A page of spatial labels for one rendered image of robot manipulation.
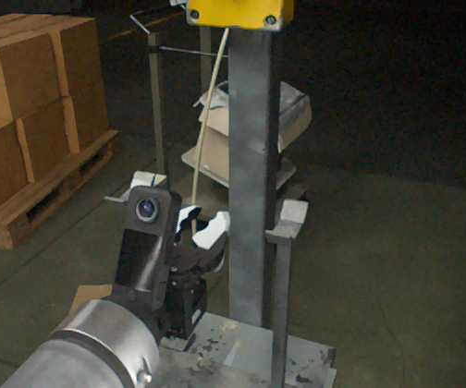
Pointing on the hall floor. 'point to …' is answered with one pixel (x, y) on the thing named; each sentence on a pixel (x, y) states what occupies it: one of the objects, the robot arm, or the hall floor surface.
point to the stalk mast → (252, 173)
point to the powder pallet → (9, 215)
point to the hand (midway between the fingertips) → (208, 211)
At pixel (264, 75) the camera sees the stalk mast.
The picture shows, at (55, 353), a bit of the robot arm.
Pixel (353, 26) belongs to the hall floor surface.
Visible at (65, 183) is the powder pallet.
